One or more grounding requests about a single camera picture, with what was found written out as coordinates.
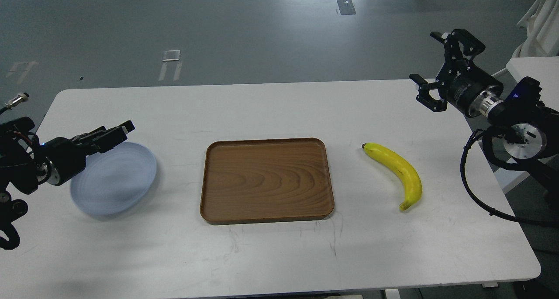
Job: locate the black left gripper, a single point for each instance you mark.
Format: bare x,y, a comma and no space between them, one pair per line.
67,158

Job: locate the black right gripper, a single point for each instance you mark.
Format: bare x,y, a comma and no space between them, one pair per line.
459,81

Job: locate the light blue plate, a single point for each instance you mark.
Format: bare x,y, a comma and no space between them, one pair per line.
115,181

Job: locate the yellow banana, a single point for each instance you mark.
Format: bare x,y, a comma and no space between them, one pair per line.
407,174

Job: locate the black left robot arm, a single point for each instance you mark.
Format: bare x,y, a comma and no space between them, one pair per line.
26,164

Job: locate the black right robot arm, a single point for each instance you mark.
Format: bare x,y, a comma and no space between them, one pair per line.
522,129

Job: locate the white side table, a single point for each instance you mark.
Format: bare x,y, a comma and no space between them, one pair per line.
546,71

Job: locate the brown wooden tray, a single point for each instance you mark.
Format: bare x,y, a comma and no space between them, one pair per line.
271,180

